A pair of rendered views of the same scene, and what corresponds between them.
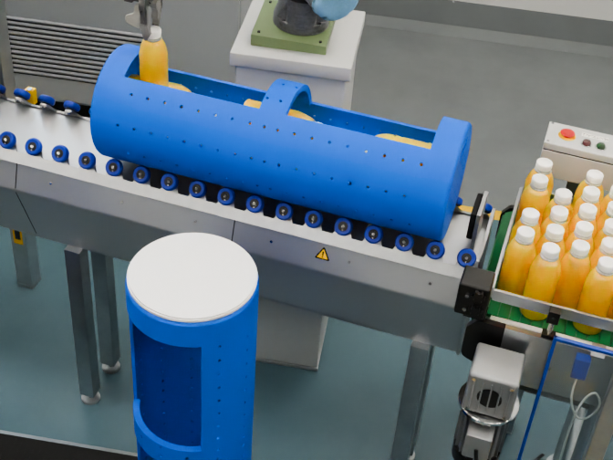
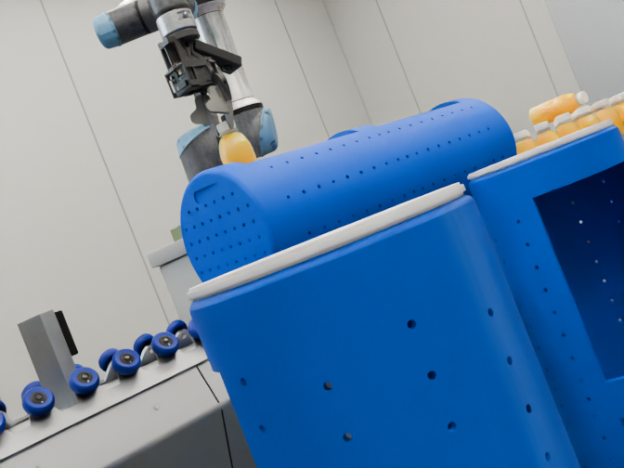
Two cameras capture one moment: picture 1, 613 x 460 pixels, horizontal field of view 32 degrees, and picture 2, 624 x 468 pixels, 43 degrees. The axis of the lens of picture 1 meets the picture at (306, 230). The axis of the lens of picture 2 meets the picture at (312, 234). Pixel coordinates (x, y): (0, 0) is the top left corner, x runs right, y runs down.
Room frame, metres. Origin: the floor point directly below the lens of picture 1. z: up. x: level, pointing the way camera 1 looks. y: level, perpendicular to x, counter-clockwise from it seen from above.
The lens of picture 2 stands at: (1.25, 1.72, 1.04)
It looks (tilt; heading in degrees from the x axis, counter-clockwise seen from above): 0 degrees down; 302
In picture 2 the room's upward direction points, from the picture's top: 22 degrees counter-clockwise
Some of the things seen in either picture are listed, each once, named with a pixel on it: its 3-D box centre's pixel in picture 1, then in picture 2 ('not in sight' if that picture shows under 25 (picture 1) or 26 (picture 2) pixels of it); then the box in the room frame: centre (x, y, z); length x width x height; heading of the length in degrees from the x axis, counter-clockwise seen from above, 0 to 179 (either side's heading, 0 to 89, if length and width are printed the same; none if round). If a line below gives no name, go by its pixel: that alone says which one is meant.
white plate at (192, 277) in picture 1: (192, 276); (538, 149); (1.66, 0.23, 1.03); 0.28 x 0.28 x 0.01
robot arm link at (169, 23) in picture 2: not in sight; (178, 26); (2.19, 0.42, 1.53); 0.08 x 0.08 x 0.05
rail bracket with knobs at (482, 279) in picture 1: (474, 293); not in sight; (1.76, -0.39, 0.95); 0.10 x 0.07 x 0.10; 165
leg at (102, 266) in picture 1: (105, 297); not in sight; (2.31, 0.59, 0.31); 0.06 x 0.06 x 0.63; 75
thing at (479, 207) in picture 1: (475, 223); not in sight; (1.97, -0.40, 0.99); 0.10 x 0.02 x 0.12; 165
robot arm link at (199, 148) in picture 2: not in sight; (204, 152); (2.52, 0.05, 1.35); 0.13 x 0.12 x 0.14; 27
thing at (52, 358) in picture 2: not in sight; (57, 359); (2.32, 0.88, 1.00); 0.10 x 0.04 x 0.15; 165
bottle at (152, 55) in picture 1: (153, 67); (243, 170); (2.18, 0.40, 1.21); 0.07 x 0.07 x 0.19
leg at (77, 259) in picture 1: (83, 327); not in sight; (2.18, 0.63, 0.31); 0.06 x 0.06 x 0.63; 75
